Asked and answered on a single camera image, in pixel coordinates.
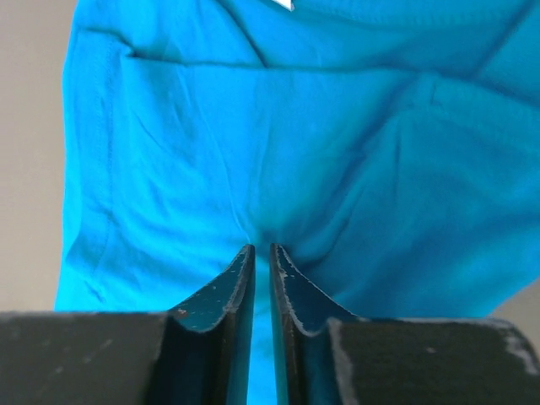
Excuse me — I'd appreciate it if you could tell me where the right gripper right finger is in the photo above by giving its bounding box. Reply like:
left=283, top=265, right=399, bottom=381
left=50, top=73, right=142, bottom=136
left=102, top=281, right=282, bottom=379
left=270, top=244, right=539, bottom=404

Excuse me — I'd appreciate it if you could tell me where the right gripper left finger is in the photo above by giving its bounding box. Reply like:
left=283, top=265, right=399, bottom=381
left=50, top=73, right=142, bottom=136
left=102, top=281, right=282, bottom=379
left=1, top=245, right=255, bottom=404

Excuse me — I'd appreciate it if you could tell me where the blue t shirt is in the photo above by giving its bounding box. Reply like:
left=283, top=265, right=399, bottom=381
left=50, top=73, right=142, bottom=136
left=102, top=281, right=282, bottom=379
left=55, top=1, right=539, bottom=404

